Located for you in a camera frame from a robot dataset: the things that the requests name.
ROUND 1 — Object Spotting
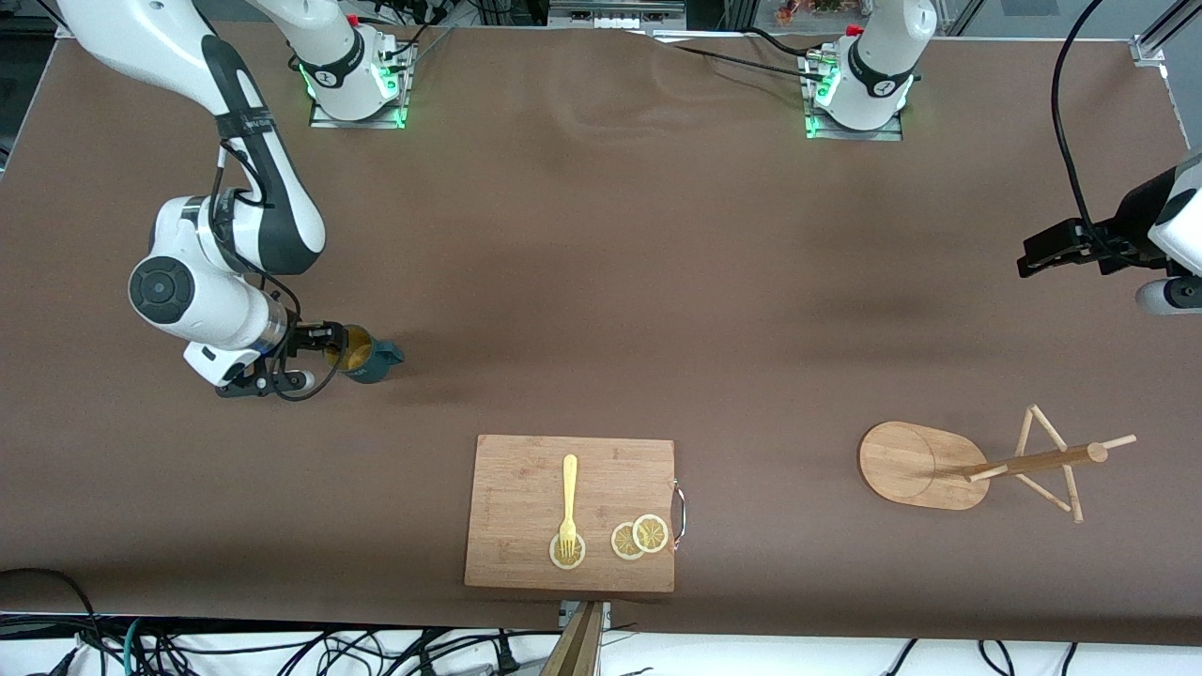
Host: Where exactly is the wooden cup rack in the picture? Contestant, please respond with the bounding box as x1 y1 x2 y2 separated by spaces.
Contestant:
857 404 1138 524

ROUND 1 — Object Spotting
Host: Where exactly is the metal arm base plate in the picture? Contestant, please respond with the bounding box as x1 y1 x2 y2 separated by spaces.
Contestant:
308 38 415 131
801 52 905 142

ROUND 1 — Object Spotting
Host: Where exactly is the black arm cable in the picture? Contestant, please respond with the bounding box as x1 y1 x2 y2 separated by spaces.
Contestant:
211 141 344 403
1051 0 1142 269

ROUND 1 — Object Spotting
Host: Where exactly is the black floor cable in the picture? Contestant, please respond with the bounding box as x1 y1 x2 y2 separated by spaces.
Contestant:
0 567 104 676

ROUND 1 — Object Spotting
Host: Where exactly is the wooden beam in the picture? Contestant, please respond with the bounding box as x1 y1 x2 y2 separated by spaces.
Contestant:
538 601 605 676

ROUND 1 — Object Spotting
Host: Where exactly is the black cable on table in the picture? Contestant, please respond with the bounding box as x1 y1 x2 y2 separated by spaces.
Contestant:
653 38 827 85

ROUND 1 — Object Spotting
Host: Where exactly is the dark teal mug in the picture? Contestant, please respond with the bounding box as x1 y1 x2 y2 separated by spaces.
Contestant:
324 324 406 385

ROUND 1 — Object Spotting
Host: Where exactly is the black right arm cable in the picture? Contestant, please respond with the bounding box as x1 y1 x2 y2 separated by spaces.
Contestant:
211 141 344 403

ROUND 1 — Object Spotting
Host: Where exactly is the yellow plastic fork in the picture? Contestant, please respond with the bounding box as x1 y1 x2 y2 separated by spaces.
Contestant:
559 454 579 560

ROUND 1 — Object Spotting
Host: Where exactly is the grey power strip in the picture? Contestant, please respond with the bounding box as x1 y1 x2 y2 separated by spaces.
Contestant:
549 0 687 31

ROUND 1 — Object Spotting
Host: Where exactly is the wooden cutting board with handle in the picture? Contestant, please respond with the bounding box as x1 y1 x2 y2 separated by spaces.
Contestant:
464 434 687 594

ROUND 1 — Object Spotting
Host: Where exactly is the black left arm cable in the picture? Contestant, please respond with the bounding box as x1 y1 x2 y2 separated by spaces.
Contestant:
1051 0 1142 269

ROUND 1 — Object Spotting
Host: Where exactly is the aluminium frame profile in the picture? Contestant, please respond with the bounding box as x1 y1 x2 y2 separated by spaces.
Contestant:
1130 0 1202 67

